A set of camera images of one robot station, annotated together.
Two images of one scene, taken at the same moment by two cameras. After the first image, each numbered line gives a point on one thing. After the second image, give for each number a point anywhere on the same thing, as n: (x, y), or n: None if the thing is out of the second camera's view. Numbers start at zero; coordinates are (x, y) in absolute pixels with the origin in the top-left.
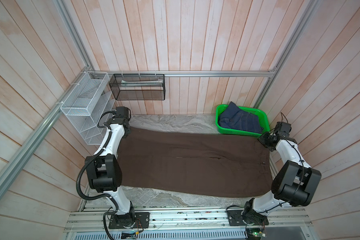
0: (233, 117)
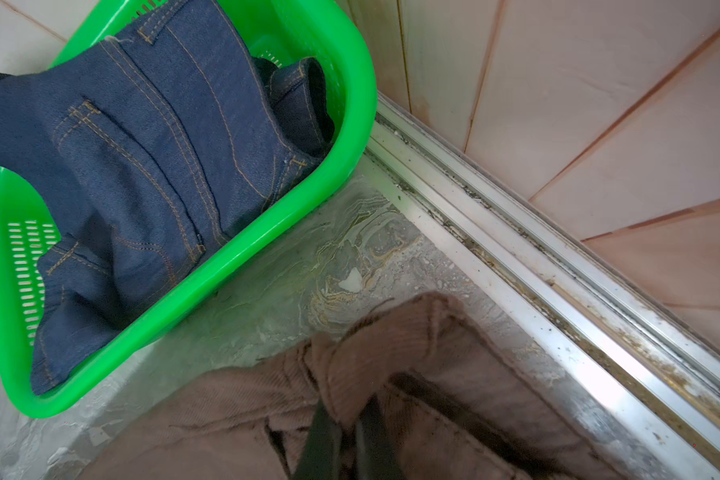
0: (154, 141)
